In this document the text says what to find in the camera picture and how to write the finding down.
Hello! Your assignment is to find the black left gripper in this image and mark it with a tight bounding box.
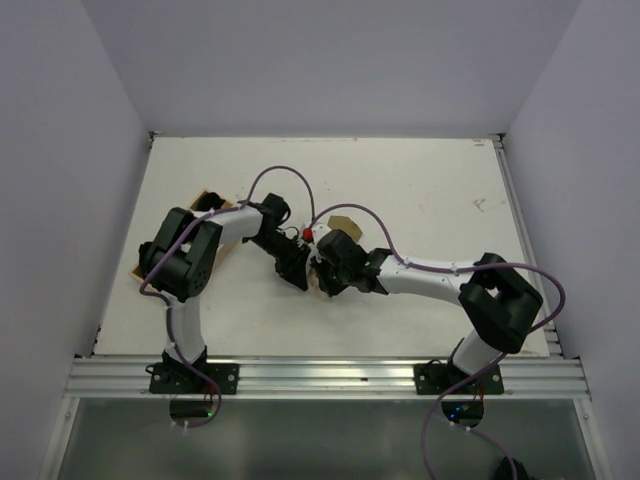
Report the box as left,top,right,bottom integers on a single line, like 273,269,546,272
249,229,311,289

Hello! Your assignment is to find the olive and cream underwear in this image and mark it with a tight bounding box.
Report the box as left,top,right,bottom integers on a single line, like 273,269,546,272
306,215,362,299

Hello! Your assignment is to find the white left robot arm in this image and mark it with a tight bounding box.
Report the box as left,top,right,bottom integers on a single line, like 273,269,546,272
138,192,310,393

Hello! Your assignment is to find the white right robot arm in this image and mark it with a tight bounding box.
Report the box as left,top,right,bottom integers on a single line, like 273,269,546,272
310,225,543,393

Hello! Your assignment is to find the black rolled cloth far compartment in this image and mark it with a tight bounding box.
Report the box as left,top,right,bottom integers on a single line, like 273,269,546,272
194,192,225,212

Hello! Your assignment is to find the black rolled cloth compartment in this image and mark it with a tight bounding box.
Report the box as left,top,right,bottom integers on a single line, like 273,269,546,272
138,241,152,278
194,192,225,212

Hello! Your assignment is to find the wooden divided organizer box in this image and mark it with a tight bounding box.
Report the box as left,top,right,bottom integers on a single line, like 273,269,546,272
129,189,238,283

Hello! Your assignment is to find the black rolled cloth near compartment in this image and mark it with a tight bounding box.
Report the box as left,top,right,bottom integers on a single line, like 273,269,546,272
138,241,152,278

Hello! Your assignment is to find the black object bottom corner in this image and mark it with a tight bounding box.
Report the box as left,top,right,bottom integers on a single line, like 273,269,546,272
491,457,535,480

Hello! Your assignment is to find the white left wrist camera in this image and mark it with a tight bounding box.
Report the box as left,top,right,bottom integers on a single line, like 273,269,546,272
308,223,332,262

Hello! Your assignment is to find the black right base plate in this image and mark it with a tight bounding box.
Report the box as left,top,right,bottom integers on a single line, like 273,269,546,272
413,359,505,396

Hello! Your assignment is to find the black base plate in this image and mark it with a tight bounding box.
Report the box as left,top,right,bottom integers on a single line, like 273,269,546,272
145,362,240,395
413,359,505,396

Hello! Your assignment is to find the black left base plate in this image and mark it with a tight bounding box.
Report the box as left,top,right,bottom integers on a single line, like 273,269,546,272
145,362,240,395

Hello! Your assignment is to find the aluminium front rail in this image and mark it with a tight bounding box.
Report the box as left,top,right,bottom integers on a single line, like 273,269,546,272
64,356,590,400

